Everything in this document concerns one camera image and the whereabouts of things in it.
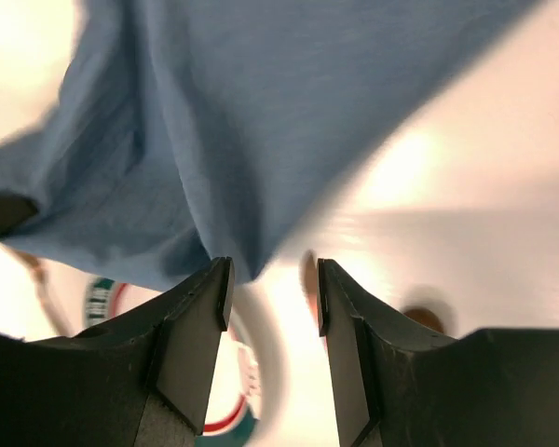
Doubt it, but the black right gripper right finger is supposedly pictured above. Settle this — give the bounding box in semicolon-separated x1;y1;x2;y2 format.
318;259;559;447

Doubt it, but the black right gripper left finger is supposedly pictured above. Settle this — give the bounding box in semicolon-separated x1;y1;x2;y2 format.
0;257;234;446

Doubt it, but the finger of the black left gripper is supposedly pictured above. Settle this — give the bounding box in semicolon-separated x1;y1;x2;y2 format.
0;193;37;237

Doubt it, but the copper fork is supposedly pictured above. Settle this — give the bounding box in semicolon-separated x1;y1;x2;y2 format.
11;250;74;337

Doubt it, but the dark wooden spoon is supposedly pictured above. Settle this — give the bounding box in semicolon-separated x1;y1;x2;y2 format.
402;306;446;334

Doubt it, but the white plate green red rim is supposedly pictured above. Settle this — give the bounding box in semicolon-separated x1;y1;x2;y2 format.
82;274;299;447

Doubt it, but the copper table knife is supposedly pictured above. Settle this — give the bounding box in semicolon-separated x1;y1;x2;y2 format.
299;251;320;335

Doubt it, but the blue cloth placemat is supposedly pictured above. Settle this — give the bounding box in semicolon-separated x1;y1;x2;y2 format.
0;1;531;291

